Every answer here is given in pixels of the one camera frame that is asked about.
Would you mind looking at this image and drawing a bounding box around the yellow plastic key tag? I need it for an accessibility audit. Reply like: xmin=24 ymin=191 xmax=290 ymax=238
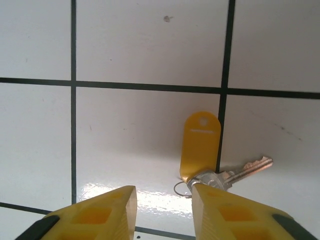
xmin=178 ymin=109 xmax=221 ymax=183

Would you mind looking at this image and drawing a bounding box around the silver key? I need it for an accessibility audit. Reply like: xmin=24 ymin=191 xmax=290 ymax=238
xmin=189 ymin=156 xmax=274 ymax=193

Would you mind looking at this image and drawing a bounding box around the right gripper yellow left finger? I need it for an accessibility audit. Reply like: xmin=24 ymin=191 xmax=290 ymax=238
xmin=17 ymin=185 xmax=138 ymax=240

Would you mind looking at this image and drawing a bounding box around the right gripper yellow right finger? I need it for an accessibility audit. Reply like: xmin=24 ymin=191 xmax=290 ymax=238
xmin=191 ymin=182 xmax=318 ymax=240

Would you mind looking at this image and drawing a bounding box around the small wire split ring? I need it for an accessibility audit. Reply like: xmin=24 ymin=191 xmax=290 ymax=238
xmin=173 ymin=180 xmax=194 ymax=199

